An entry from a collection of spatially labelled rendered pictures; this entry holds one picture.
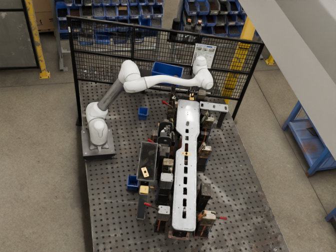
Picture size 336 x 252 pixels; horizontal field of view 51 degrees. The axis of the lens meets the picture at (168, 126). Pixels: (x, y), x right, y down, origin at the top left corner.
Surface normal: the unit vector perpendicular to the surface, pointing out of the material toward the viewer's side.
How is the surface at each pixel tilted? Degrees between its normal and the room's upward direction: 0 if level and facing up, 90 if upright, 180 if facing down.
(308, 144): 0
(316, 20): 90
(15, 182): 0
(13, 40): 95
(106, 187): 0
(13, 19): 90
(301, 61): 90
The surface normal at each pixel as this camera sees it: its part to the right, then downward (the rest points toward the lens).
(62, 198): 0.11, -0.63
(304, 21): -0.97, 0.09
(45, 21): 0.32, 0.76
